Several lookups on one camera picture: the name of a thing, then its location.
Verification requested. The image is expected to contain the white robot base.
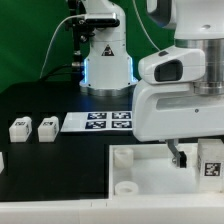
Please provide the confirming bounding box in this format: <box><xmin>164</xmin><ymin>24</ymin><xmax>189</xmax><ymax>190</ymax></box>
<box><xmin>79</xmin><ymin>0</ymin><xmax>138</xmax><ymax>96</ymax></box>

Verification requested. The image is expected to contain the white part at left edge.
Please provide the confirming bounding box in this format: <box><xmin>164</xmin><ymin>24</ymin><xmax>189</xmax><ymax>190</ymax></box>
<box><xmin>0</xmin><ymin>152</ymin><xmax>4</xmax><ymax>174</ymax></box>

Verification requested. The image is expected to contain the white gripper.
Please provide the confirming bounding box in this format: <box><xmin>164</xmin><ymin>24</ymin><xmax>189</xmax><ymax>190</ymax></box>
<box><xmin>132</xmin><ymin>46</ymin><xmax>224</xmax><ymax>168</ymax></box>

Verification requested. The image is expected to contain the white sheet with markers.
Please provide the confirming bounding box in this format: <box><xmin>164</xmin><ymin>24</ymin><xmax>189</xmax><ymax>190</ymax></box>
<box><xmin>61</xmin><ymin>111</ymin><xmax>132</xmax><ymax>132</ymax></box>

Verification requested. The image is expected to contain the black cable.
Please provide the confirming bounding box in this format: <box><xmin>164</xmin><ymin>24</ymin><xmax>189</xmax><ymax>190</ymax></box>
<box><xmin>39</xmin><ymin>63</ymin><xmax>84</xmax><ymax>82</ymax></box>

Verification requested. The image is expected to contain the white cable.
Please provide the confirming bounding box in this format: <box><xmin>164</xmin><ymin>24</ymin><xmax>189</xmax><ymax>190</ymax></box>
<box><xmin>39</xmin><ymin>13</ymin><xmax>88</xmax><ymax>80</ymax></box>

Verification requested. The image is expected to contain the white square table top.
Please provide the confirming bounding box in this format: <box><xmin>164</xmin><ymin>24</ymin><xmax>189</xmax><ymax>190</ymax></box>
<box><xmin>109</xmin><ymin>143</ymin><xmax>218</xmax><ymax>198</ymax></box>

